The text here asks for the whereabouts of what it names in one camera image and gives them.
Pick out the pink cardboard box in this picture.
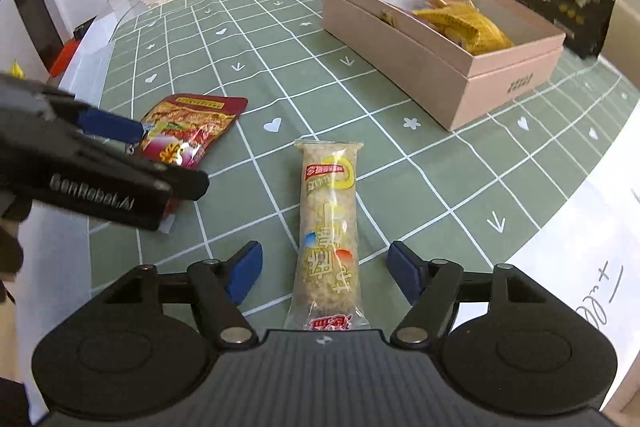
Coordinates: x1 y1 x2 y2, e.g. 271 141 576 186
320 0 567 131

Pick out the rice bar clear packet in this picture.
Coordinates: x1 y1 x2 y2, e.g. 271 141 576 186
283 138 371 333

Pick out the white paper sheet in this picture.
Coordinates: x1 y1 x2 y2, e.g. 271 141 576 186
542 52 640 413

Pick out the red object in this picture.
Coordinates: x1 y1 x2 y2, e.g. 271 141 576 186
49 41 81 74

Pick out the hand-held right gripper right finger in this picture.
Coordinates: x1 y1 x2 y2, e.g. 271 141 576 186
386 241 546 349

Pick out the red snack packet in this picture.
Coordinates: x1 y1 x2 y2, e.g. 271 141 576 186
125 93 249 235

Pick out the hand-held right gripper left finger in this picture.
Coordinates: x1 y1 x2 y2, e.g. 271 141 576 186
102 241 264 349

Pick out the yellow snack packet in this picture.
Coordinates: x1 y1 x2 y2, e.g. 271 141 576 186
440 9 516 56

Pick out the golden snack packet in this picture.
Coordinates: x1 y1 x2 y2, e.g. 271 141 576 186
411 2 481 32

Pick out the green grid table mat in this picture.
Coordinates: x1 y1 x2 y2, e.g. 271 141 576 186
87 0 640 323

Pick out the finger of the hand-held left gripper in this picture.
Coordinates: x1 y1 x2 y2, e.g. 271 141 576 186
100 154 210 202
45 98 144 142

